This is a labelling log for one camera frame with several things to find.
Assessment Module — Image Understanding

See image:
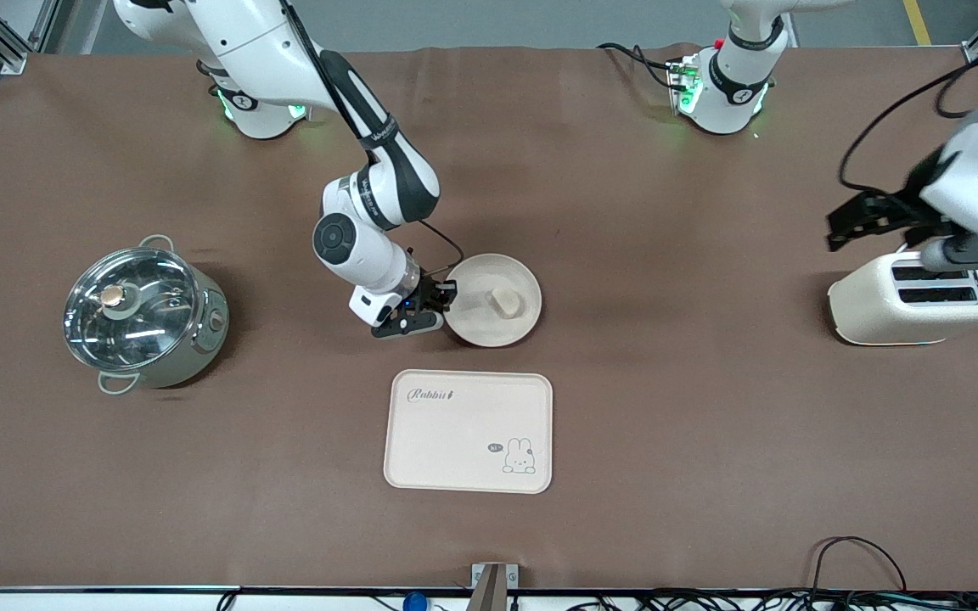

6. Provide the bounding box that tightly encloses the beige round plate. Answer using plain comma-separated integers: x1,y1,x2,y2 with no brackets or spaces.
442,253,543,348

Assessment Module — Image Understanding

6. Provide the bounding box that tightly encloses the cream two-slot toaster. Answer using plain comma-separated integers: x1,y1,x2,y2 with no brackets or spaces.
827,246,978,347

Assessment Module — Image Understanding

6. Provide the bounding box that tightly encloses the beige rabbit print tray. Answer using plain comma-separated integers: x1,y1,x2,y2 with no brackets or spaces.
383,370,554,495

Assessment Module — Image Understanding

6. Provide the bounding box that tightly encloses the stainless steel pot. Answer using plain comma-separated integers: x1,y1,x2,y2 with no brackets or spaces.
63,235,229,396

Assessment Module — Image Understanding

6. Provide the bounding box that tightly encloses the brown table cover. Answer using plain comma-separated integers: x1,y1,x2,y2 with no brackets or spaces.
0,44,978,592

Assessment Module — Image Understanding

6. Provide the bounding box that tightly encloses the glass pot lid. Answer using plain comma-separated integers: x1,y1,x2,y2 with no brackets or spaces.
63,246,203,374

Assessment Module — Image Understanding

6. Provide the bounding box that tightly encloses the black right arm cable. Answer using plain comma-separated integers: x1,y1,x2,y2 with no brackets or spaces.
281,0,464,281

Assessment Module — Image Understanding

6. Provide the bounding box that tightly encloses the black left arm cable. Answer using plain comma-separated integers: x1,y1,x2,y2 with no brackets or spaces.
839,42,978,196

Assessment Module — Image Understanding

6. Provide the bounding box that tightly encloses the black arm base cable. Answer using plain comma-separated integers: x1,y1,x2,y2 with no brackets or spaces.
598,42,681,90

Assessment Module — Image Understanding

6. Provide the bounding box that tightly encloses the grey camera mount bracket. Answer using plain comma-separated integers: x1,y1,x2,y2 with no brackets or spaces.
470,563,520,611

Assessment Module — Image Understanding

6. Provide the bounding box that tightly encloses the black cable loop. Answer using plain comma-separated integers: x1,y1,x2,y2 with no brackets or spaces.
812,535,908,597

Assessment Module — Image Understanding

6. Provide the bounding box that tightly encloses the black cable bundle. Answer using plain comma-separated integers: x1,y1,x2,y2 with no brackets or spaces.
565,588,978,611

